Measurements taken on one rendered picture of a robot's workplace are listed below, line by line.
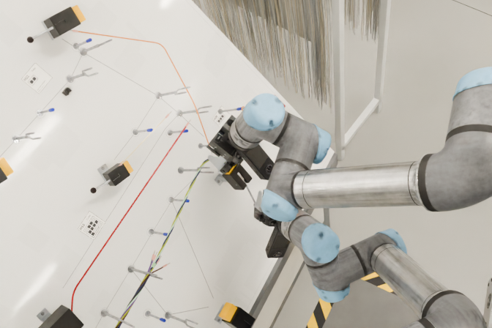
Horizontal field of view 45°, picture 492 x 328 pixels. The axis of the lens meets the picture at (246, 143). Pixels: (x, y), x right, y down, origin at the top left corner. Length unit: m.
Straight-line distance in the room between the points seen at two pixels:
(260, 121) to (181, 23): 0.48
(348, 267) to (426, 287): 0.25
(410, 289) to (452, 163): 0.31
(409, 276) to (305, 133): 0.34
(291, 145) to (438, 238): 1.57
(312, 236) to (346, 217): 1.44
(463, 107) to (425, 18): 2.37
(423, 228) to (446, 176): 1.75
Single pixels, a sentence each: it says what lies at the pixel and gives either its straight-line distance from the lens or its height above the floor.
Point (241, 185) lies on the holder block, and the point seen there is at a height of 1.15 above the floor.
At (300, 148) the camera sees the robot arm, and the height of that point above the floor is 1.44.
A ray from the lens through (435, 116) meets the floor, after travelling 3.00.
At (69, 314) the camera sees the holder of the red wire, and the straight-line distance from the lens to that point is 1.32.
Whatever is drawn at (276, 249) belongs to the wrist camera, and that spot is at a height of 1.10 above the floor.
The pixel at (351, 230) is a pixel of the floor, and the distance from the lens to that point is 2.69.
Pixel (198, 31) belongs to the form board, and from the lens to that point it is 1.59.
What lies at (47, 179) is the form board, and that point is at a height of 1.40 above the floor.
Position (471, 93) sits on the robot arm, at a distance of 1.03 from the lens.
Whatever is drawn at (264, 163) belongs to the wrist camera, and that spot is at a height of 1.28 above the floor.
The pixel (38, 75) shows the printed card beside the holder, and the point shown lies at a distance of 1.39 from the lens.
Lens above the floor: 2.48
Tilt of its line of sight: 58 degrees down
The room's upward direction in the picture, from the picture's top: 15 degrees counter-clockwise
